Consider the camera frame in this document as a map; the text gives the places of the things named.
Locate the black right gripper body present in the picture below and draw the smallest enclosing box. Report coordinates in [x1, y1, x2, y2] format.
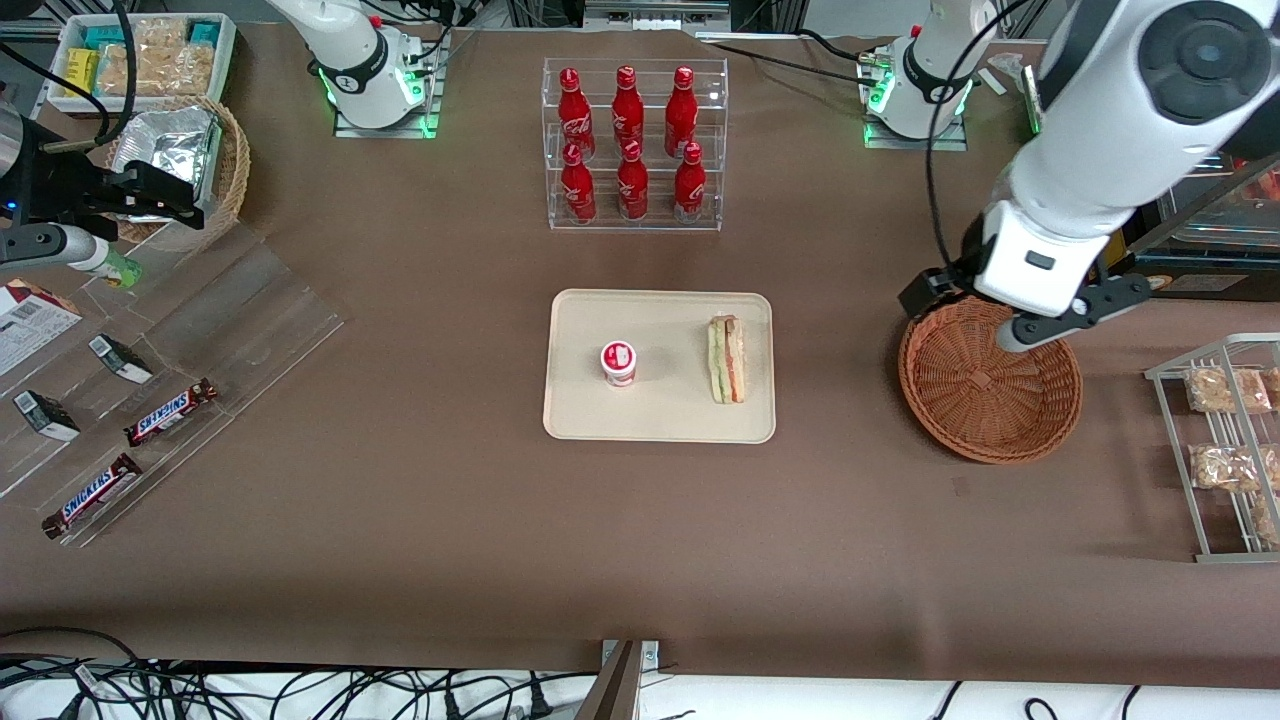
[20, 143, 123, 225]

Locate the triangle sandwich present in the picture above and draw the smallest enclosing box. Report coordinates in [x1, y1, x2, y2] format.
[707, 314, 748, 406]

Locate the light tan wicker basket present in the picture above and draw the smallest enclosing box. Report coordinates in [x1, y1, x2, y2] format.
[105, 95, 251, 246]

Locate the dark brown wicker basket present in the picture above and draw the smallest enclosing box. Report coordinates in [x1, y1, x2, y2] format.
[897, 290, 1084, 466]

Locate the large steel tray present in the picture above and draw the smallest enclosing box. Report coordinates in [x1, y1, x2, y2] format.
[1168, 178, 1280, 247]

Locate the beige plastic tray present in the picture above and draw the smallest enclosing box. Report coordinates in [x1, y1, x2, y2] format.
[542, 288, 777, 445]

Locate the silver foil snack bag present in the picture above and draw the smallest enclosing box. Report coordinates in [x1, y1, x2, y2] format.
[122, 105, 223, 191]
[110, 150, 216, 226]

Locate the clear acrylic stepped display stand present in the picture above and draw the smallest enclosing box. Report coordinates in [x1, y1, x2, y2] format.
[0, 225, 346, 549]

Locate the white plastic bin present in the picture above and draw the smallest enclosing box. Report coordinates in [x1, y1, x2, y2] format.
[47, 12, 238, 113]

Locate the brown white barcode box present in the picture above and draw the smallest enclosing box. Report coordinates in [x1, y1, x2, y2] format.
[0, 278, 84, 378]

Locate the small black carton box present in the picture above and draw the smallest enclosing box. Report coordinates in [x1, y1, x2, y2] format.
[88, 334, 154, 385]
[13, 390, 81, 442]

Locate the brown Snickers bar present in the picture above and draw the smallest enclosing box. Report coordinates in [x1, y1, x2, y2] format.
[41, 453, 143, 541]
[123, 378, 219, 448]

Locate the clear plastic wrapper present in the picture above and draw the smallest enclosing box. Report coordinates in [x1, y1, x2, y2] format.
[980, 52, 1033, 97]

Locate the red cola bottle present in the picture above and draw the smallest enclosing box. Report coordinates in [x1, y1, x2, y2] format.
[612, 65, 646, 151]
[665, 66, 699, 159]
[673, 142, 707, 224]
[560, 143, 598, 224]
[616, 140, 650, 221]
[557, 67, 596, 161]

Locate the clear acrylic bottle rack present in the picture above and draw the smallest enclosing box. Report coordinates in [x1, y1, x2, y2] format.
[542, 57, 729, 233]

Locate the red white yogurt cup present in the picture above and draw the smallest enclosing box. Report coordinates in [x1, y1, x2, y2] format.
[600, 340, 639, 389]

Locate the brown table cover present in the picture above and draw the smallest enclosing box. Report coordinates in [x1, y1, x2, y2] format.
[0, 22, 1280, 691]

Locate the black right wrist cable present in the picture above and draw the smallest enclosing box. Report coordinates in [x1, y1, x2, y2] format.
[0, 0, 138, 153]

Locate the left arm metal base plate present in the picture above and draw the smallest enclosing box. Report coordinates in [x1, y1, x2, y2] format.
[864, 40, 969, 152]

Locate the grey metal wire rack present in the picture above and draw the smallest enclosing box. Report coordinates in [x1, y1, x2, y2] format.
[1145, 333, 1280, 564]

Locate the black cable on table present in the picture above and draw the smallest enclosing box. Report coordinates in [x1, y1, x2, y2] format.
[705, 30, 886, 87]

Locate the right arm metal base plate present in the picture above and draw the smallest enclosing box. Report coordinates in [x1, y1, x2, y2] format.
[333, 30, 442, 139]

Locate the aluminium frame rail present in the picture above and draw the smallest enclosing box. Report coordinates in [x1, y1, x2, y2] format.
[583, 0, 732, 35]

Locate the metal camera pole with bracket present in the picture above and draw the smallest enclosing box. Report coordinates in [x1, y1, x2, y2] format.
[575, 638, 661, 720]

